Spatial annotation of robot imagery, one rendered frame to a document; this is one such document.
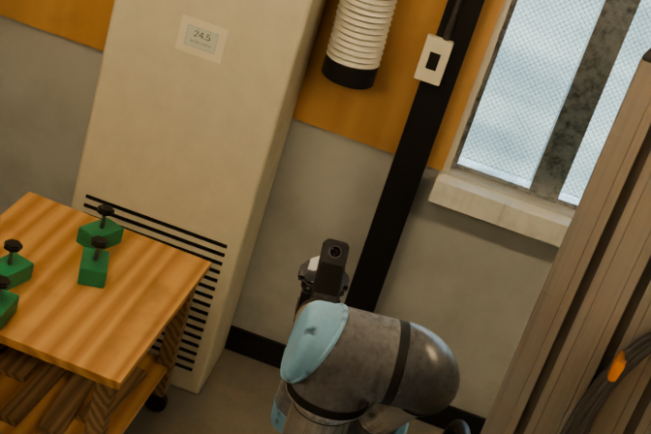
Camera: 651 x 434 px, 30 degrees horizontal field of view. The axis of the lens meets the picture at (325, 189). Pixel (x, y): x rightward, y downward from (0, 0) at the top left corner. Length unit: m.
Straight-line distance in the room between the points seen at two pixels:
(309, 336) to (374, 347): 0.09
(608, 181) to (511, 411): 0.25
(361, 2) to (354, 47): 0.13
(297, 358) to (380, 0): 1.83
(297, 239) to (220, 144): 0.54
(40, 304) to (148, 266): 0.37
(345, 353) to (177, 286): 1.75
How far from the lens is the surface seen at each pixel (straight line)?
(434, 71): 3.39
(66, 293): 3.18
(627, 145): 1.06
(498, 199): 3.58
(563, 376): 1.16
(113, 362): 2.98
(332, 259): 2.08
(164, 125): 3.42
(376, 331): 1.61
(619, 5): 3.46
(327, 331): 1.59
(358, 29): 3.30
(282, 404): 2.00
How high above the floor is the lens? 2.31
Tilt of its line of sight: 26 degrees down
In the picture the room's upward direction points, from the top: 18 degrees clockwise
